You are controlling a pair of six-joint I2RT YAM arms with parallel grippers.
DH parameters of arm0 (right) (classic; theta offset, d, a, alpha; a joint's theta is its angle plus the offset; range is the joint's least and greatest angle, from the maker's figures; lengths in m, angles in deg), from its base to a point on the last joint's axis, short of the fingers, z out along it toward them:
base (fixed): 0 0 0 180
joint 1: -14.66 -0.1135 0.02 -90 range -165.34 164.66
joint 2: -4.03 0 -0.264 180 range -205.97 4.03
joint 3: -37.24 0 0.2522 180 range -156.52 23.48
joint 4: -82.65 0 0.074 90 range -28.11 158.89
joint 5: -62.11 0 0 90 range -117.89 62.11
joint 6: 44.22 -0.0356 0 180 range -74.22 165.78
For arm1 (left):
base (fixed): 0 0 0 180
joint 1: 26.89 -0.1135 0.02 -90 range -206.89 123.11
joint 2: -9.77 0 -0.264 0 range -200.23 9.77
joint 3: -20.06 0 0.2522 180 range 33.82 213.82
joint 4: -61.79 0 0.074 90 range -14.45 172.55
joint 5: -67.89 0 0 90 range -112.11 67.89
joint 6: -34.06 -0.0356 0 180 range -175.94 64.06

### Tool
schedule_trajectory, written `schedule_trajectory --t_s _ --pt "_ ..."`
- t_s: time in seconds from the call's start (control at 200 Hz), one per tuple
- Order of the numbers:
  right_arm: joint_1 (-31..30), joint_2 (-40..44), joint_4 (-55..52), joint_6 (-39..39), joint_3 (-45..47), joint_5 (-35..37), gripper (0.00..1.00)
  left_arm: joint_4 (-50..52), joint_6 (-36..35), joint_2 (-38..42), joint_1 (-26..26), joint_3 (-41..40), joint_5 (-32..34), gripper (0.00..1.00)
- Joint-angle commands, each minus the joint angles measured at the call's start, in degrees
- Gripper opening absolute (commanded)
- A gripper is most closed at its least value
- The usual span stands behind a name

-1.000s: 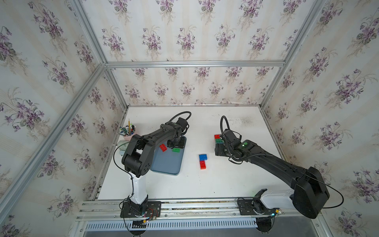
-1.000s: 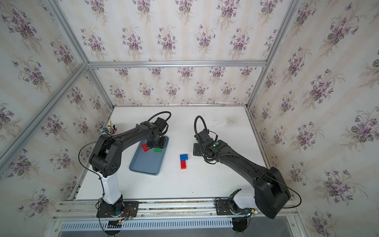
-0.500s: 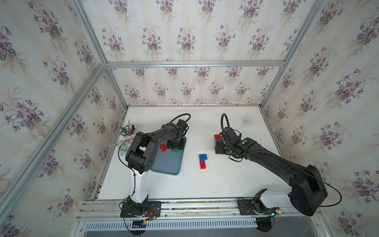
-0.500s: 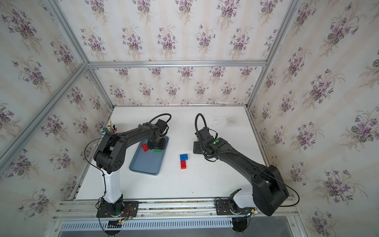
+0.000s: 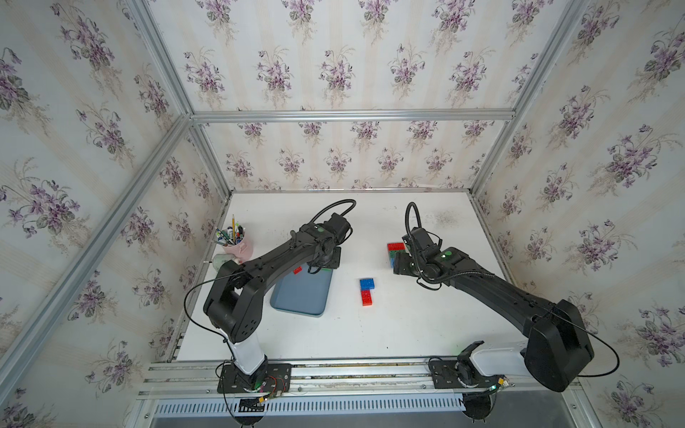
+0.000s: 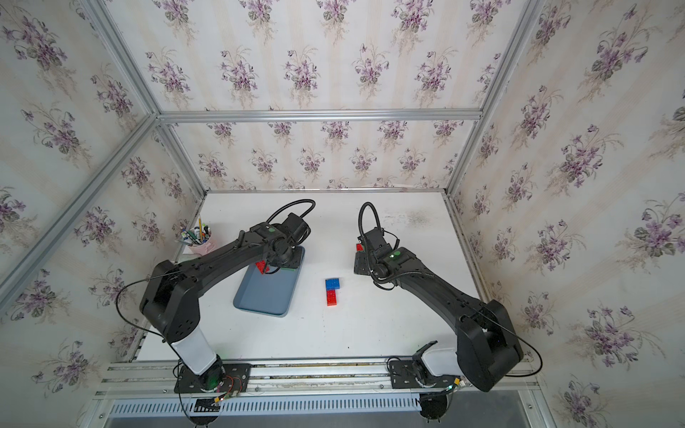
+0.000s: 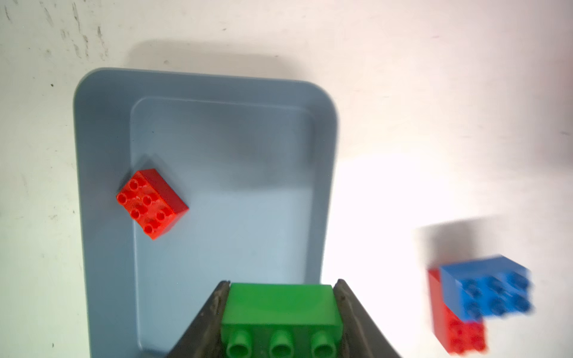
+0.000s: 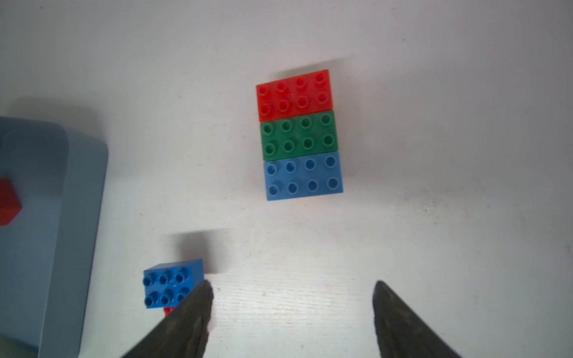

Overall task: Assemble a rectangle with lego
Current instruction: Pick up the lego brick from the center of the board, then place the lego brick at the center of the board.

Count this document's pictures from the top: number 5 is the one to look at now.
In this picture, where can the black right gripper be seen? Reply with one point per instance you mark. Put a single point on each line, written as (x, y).
(400, 259)

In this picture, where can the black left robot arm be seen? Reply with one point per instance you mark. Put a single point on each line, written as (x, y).
(235, 302)

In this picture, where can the pale green lotion bottle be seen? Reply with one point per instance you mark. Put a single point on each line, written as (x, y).
(221, 259)

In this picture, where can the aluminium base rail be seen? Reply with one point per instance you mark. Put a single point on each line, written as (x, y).
(339, 387)

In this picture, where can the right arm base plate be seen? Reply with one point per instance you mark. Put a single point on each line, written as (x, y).
(461, 374)

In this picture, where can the blue plastic tray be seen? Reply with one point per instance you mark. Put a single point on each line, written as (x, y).
(303, 294)

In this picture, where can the pink pen holder cup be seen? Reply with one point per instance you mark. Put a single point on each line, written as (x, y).
(241, 252)

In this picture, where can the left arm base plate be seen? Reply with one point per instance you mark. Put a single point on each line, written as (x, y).
(254, 377)

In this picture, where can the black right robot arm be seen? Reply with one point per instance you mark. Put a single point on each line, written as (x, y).
(558, 346)

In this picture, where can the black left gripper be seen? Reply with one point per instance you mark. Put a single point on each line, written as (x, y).
(334, 261)

